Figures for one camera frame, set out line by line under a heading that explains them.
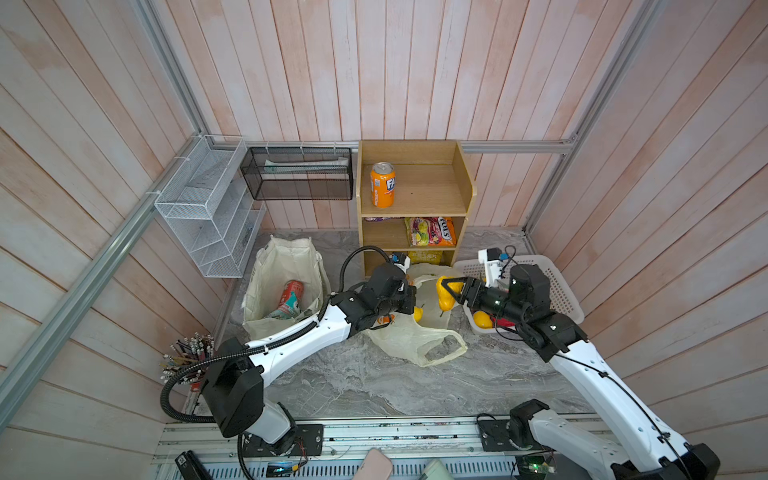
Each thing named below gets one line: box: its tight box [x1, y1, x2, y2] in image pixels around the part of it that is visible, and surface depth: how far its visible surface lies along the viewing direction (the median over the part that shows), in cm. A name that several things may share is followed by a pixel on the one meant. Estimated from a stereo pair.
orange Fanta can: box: [370, 162, 397, 209], surface depth 78 cm
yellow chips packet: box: [408, 250, 443, 264], surface depth 109 cm
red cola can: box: [279, 280, 304, 312], surface depth 98 cm
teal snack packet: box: [268, 303, 299, 320], surface depth 87 cm
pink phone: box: [352, 448, 393, 480], surface depth 69 cm
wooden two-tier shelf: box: [356, 140, 477, 279], surface depth 94 cm
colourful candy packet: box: [404, 217, 429, 247], surface depth 95 cm
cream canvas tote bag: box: [241, 235, 331, 342], surface depth 86 cm
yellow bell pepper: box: [436, 276, 464, 312], surface depth 71 cm
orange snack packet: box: [433, 216, 457, 246], surface depth 95 cm
